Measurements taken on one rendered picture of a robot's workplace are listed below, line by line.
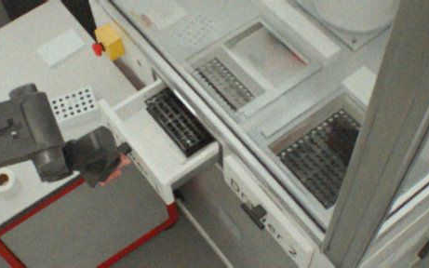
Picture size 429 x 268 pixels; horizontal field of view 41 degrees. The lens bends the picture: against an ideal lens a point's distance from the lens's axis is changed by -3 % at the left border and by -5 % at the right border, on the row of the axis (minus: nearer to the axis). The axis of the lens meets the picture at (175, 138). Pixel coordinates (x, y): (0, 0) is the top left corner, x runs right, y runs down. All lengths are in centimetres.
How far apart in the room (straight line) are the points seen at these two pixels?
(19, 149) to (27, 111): 5
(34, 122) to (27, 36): 113
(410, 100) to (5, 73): 134
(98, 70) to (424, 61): 122
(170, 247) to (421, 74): 169
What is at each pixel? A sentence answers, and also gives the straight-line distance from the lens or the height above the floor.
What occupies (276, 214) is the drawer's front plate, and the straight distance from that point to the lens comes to 126.
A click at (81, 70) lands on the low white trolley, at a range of 173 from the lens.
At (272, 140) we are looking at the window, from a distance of 112.
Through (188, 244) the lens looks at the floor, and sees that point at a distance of 223.
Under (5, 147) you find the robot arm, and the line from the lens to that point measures 74.
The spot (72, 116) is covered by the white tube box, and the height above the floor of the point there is 80.
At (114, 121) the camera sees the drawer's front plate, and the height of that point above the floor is 93.
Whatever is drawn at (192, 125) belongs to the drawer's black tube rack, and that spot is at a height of 90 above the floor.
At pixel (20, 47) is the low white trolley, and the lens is 186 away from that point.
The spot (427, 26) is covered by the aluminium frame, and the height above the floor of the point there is 164.
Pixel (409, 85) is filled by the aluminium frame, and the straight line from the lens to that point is 68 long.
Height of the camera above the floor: 207
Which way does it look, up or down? 58 degrees down
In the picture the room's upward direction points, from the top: 10 degrees counter-clockwise
